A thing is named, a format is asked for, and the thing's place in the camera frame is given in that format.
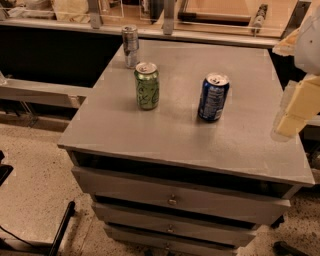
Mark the bottom grey drawer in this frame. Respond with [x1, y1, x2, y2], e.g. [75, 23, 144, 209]
[104, 225, 237, 256]

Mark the top grey drawer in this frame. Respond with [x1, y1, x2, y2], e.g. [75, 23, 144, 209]
[72, 166, 290, 225]

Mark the green soda can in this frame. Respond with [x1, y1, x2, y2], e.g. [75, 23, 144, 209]
[134, 62, 159, 110]

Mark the grey drawer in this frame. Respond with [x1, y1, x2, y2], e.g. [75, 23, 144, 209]
[104, 225, 237, 256]
[92, 202, 256, 247]
[72, 166, 290, 225]

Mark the middle grey drawer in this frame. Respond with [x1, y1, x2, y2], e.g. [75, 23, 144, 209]
[92, 202, 256, 247]

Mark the blue pepsi can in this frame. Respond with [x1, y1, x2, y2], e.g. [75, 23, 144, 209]
[198, 72, 230, 122]

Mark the black chair leg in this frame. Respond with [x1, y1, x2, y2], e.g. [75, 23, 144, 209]
[47, 201, 75, 256]

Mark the grey drawer cabinet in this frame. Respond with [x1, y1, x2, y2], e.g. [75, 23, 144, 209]
[57, 39, 316, 256]

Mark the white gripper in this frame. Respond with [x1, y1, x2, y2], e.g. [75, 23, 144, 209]
[271, 6, 320, 142]

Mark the silver redbull can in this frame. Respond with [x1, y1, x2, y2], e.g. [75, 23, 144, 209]
[122, 25, 139, 68]

